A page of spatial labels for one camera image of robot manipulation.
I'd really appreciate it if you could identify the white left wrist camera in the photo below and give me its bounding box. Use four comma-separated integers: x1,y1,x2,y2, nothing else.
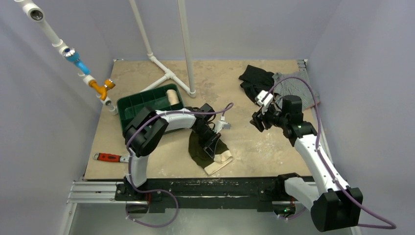
214,116,231,133

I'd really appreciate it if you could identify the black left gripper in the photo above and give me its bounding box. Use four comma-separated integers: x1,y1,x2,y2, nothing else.
192,124,221,158

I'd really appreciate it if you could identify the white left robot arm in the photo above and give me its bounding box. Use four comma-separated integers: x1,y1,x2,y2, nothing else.
123,104,221,200

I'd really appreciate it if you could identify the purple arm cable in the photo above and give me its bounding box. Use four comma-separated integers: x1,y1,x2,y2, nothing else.
124,102,235,228
261,76,397,230

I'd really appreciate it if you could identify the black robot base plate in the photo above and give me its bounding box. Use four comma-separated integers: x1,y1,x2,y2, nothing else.
115,176,302,216

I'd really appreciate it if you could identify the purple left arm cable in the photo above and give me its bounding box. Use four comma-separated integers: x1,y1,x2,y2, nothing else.
124,102,235,228

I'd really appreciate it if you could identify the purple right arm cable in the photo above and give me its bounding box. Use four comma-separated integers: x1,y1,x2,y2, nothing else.
261,76,397,230

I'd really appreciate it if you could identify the grey striped underwear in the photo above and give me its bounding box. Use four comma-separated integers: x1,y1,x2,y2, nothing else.
273,71,315,111

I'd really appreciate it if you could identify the cream rolled underwear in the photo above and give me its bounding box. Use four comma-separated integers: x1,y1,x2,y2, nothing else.
166,89,180,106

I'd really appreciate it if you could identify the adjustable wrench red handle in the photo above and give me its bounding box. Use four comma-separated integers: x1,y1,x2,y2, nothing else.
93,153,129,163

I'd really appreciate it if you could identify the black striped underwear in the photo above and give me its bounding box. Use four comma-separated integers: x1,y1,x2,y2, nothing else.
239,65,275,103

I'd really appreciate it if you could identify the green divided organizer tray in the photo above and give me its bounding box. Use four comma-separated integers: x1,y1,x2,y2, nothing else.
117,84,184,131

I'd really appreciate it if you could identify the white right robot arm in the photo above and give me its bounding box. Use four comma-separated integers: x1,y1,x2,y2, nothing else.
250,91,363,232

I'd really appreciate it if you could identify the white PVC pipe frame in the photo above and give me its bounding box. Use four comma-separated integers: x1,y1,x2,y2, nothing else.
114,0,196,98

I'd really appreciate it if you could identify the olive green underwear cream waistband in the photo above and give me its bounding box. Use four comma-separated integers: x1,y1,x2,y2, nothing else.
188,132,233,176

